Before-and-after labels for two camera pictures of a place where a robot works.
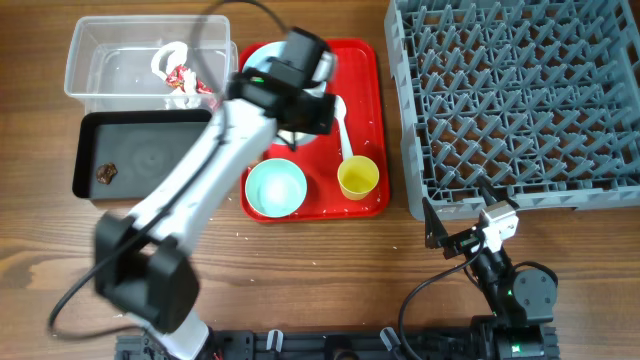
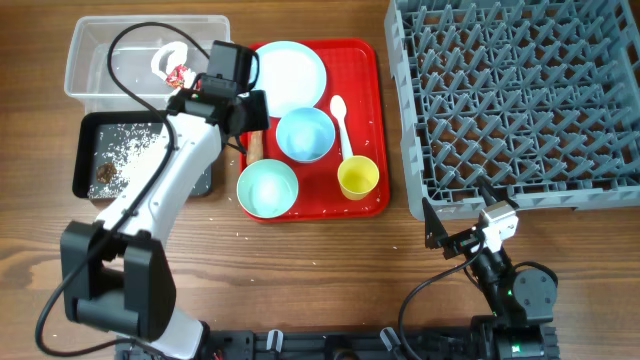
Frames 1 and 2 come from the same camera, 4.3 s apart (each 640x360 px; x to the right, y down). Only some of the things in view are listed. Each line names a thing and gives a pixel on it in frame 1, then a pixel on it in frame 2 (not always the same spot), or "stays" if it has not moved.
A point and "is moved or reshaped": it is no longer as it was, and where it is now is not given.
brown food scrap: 105,172 stays
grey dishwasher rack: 541,98 stays
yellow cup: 357,177 stays
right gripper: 437,235 stays
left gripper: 324,125 → 261,110
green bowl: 275,187 is moved or reshaped
